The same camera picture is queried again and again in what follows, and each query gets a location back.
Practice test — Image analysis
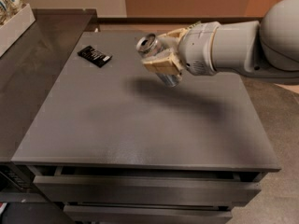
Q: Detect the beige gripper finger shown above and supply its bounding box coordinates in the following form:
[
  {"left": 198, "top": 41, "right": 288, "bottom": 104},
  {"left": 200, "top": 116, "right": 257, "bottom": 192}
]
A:
[
  {"left": 158, "top": 28, "right": 189, "bottom": 43},
  {"left": 142, "top": 51, "right": 183, "bottom": 76}
]

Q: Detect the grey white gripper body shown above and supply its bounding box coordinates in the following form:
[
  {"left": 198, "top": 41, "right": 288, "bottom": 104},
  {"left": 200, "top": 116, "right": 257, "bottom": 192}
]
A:
[{"left": 178, "top": 21, "right": 220, "bottom": 76}]

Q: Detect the silver blue redbull can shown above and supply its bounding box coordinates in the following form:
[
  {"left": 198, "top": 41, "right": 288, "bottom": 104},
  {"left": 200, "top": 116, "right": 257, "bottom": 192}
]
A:
[{"left": 136, "top": 34, "right": 181, "bottom": 87}]

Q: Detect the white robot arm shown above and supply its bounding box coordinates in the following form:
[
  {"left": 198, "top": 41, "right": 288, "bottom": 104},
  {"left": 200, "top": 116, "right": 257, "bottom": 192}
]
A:
[{"left": 136, "top": 0, "right": 299, "bottom": 86}]

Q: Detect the green chip bag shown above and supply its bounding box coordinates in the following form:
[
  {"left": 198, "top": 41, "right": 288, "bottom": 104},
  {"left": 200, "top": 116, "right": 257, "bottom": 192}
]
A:
[{"left": 186, "top": 21, "right": 201, "bottom": 29}]

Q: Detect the black snack packet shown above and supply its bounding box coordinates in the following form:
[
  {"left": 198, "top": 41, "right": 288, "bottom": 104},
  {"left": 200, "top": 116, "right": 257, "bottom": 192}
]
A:
[{"left": 78, "top": 46, "right": 111, "bottom": 68}]

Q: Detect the dark grey drawer cabinet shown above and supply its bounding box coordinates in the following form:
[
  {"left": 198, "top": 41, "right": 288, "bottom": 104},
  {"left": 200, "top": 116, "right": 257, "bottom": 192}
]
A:
[{"left": 13, "top": 32, "right": 279, "bottom": 214}]

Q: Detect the dark side counter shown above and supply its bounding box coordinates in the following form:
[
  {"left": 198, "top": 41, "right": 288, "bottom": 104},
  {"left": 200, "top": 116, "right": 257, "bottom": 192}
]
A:
[{"left": 0, "top": 8, "right": 98, "bottom": 203}]

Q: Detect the white tray with snacks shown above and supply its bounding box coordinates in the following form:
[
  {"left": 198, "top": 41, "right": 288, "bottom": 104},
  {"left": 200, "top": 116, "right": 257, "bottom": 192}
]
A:
[{"left": 0, "top": 0, "right": 36, "bottom": 57}]

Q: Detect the upper grey drawer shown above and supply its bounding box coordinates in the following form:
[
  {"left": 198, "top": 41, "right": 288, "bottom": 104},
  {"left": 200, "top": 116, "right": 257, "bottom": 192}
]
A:
[{"left": 34, "top": 168, "right": 261, "bottom": 206}]

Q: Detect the grey drawer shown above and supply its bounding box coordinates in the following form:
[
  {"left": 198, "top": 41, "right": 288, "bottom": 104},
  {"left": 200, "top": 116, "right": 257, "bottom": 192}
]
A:
[
  {"left": 64, "top": 205, "right": 232, "bottom": 224},
  {"left": 34, "top": 168, "right": 261, "bottom": 206}
]

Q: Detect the lower grey drawer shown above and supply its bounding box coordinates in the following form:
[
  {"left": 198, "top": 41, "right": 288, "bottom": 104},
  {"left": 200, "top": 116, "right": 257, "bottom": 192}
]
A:
[{"left": 64, "top": 205, "right": 232, "bottom": 224}]

